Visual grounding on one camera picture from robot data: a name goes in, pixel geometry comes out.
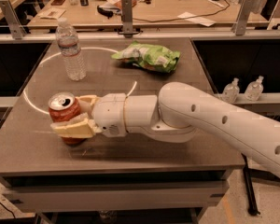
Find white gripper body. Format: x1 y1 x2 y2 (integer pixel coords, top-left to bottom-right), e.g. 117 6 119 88
91 93 127 137

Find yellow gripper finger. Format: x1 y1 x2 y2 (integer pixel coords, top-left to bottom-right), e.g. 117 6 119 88
50 113 102 138
77 95 99 113

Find red Coca-Cola can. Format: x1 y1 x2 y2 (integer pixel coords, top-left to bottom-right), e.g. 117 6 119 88
48 91 87 147

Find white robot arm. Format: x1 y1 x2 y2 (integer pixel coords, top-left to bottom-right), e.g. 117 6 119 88
49 82 280 178

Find clear plastic water bottle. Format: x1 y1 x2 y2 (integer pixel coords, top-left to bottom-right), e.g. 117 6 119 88
55 18 86 81

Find small clear sanitizer bottle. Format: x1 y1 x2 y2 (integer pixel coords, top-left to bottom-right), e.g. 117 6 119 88
222 77 240 103

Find green chip bag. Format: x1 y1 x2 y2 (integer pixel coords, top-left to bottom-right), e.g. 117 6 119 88
111 41 180 73

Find black sunglasses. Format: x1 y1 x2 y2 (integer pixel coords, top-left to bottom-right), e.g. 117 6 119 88
97 6 121 19

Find background wooden desk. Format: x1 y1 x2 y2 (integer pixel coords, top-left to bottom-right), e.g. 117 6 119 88
27 0 270 30

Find paper card on desk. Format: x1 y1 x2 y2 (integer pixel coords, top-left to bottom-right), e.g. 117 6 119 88
39 7 65 20

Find white paper sheet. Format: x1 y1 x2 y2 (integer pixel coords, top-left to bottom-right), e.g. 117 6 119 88
178 12 215 27

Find black floor pole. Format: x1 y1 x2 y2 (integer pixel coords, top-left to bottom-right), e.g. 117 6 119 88
243 156 260 217

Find middle metal bracket post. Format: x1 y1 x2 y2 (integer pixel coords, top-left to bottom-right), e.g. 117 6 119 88
119 0 136 38

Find metal bracket post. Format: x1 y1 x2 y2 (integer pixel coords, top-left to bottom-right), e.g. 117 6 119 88
231 0 255 35
119 0 136 38
0 0 26 39

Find left metal bracket post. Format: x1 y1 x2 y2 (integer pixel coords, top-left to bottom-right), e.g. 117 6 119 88
0 0 26 39

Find black cable on desk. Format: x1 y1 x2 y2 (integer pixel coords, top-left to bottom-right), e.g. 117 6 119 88
133 0 231 23

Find right metal bracket post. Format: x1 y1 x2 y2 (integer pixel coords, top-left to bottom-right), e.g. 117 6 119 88
231 0 255 35

